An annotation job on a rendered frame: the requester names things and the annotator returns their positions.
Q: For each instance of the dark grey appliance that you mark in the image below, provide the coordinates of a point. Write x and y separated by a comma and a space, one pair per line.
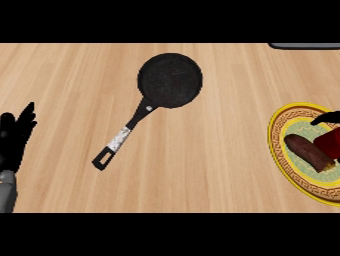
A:
308, 46

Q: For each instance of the black frying pan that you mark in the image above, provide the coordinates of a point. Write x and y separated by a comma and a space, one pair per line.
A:
168, 81

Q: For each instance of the red can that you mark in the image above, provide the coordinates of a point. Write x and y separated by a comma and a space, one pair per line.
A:
337, 144

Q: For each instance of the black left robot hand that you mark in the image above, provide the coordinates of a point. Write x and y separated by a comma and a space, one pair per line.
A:
7, 146

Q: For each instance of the brown sausage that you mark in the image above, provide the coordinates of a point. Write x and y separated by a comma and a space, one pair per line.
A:
308, 151

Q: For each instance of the yellow patterned plate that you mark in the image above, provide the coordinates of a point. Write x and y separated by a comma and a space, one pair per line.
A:
296, 166

